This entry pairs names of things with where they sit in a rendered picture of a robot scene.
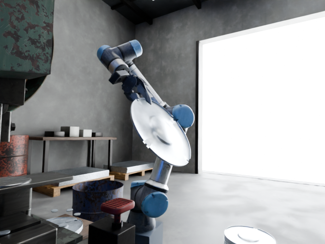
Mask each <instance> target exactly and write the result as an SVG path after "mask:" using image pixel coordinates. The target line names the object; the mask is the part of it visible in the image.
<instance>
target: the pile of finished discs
mask: <svg viewBox="0 0 325 244"><path fill-rule="evenodd" d="M68 219H72V220H73V221H72V222H69V223H66V222H65V221H66V220H68ZM47 221H50V222H52V223H54V224H57V225H60V224H67V226H65V227H64V228H66V229H69V230H71V231H74V232H76V233H78V234H79V233H80V232H81V231H82V229H83V222H82V220H80V219H79V220H77V218H74V217H57V218H52V219H48V220H47Z"/></svg>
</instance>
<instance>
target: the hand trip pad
mask: <svg viewBox="0 0 325 244"><path fill-rule="evenodd" d="M133 208H134V201H133V200H130V199H125V198H115V199H112V200H110V201H107V202H104V203H102V204H101V211H102V212H105V213H108V214H112V215H114V223H120V222H121V214H122V213H124V212H126V211H129V210H131V209H133Z"/></svg>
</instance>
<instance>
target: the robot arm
mask: <svg viewBox="0 0 325 244"><path fill-rule="evenodd" d="M141 54H142V47H141V45H140V43H139V42H138V41H137V40H132V41H129V42H127V43H124V44H121V45H119V46H116V47H114V48H111V47H110V46H107V45H103V46H101V47H100V48H99V49H98V51H97V57H98V59H99V60H100V62H101V63H102V64H103V65H104V66H105V67H106V68H107V70H108V71H109V72H110V73H111V74H112V75H111V77H110V79H109V82H111V83H112V84H117V83H120V82H122V83H123V84H122V85H121V86H122V90H124V94H125V95H126V97H127V99H129V100H130V101H132V102H133V101H134V100H135V99H136V100H137V99H139V98H140V96H142V98H145V99H146V101H147V102H148V103H149V104H150V105H152V101H154V102H156V103H158V104H159V105H161V106H162V107H164V108H165V109H166V110H167V111H168V112H169V113H170V114H171V115H172V116H173V120H174V121H176V122H178V123H179V125H180V126H181V128H182V129H183V131H184V133H185V134H186V132H187V128H189V127H190V126H192V124H193V122H194V113H193V111H192V109H191V108H190V107H189V106H187V105H176V106H173V107H170V106H169V105H168V104H167V103H166V102H163V101H162V100H161V98H160V97H159V96H158V94H157V93H156V92H155V91H154V89H153V88H152V87H151V86H150V84H149V83H148V82H147V80H146V79H145V78H144V76H143V75H142V74H141V73H140V71H139V70H138V69H137V67H136V66H135V65H134V63H133V62H132V60H133V59H134V58H136V57H138V56H140V55H141ZM137 101H138V100H137ZM171 169H172V165H170V164H168V163H166V162H164V161H162V160H161V159H159V158H158V157H157V158H156V161H155V164H154V167H153V170H152V173H151V176H150V179H149V180H141V181H133V182H132V183H131V187H130V189H131V198H130V200H133V201H134V208H133V209H131V210H130V212H129V215H128V218H127V221H126V223H130V224H133V225H135V232H148V231H151V230H153V229H154V228H155V223H156V222H155V218H157V217H160V216H161V215H163V214H164V213H165V212H166V210H167V208H168V204H169V201H168V198H167V193H168V187H167V182H168V179H169V175H170V172H171Z"/></svg>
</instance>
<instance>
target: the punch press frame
mask: <svg viewBox="0 0 325 244"><path fill-rule="evenodd" d="M54 4H55V0H0V77H1V78H18V79H33V78H37V77H41V76H46V75H50V74H51V58H52V40H53V22H54ZM32 215H33V214H32ZM33 218H36V219H38V220H40V221H41V223H47V224H49V225H51V226H54V227H56V228H57V244H77V243H79V242H81V241H83V235H81V234H78V233H76V232H74V231H71V230H69V229H66V228H64V227H62V228H60V227H59V225H57V224H54V223H52V222H50V221H47V220H45V219H43V218H40V217H38V216H36V215H33Z"/></svg>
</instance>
